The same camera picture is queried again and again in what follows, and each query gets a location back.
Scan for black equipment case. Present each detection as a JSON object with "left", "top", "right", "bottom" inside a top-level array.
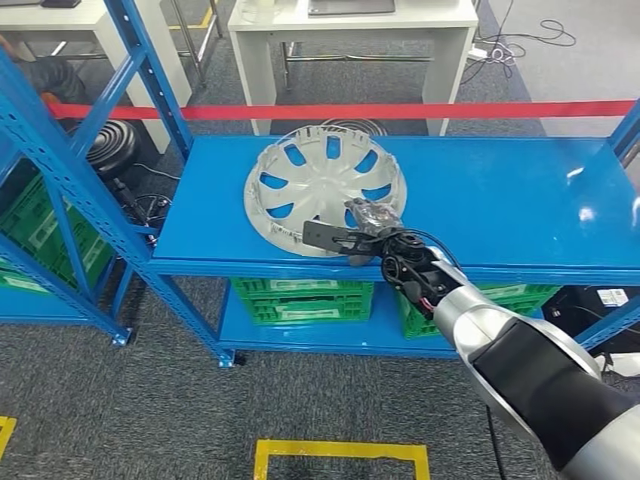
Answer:
[{"left": 541, "top": 283, "right": 640, "bottom": 380}]

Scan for person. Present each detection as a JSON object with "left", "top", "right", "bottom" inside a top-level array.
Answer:
[{"left": 0, "top": 33, "right": 87, "bottom": 111}]

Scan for silver plastic hubcap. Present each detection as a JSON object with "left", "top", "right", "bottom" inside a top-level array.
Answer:
[{"left": 243, "top": 124, "right": 408, "bottom": 260}]

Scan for black ribbed round base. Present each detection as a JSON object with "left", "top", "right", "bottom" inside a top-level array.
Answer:
[
  {"left": 319, "top": 117, "right": 389, "bottom": 138},
  {"left": 85, "top": 119, "right": 142, "bottom": 185}
]

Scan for clear round container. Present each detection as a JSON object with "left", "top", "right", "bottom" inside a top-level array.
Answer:
[{"left": 239, "top": 0, "right": 282, "bottom": 22}]

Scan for grey laptop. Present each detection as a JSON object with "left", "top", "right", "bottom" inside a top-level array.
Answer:
[{"left": 307, "top": 0, "right": 396, "bottom": 17}]

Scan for yellow floor tape square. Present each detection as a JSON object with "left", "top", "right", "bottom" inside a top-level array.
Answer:
[
  {"left": 253, "top": 438, "right": 432, "bottom": 480},
  {"left": 0, "top": 415, "right": 18, "bottom": 460}
]

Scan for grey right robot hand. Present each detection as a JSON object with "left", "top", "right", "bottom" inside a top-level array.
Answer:
[{"left": 343, "top": 197, "right": 404, "bottom": 268}]

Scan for steel crossbar frame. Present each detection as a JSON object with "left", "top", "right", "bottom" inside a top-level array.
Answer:
[{"left": 278, "top": 40, "right": 435, "bottom": 92}]

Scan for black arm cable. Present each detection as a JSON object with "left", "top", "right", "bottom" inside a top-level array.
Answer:
[{"left": 485, "top": 404, "right": 509, "bottom": 480}]

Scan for steel tube frame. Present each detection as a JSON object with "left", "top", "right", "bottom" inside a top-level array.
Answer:
[{"left": 168, "top": 0, "right": 224, "bottom": 89}]

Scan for red barrier tape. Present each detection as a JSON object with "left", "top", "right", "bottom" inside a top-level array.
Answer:
[{"left": 47, "top": 99, "right": 637, "bottom": 123}]

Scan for black floor cable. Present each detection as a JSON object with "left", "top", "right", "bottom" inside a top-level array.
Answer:
[
  {"left": 110, "top": 160, "right": 175, "bottom": 233},
  {"left": 460, "top": 0, "right": 577, "bottom": 86}
]

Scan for blue steel shelf rack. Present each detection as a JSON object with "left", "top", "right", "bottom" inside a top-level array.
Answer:
[
  {"left": 0, "top": 148, "right": 134, "bottom": 348},
  {"left": 0, "top": 0, "right": 640, "bottom": 370}
]

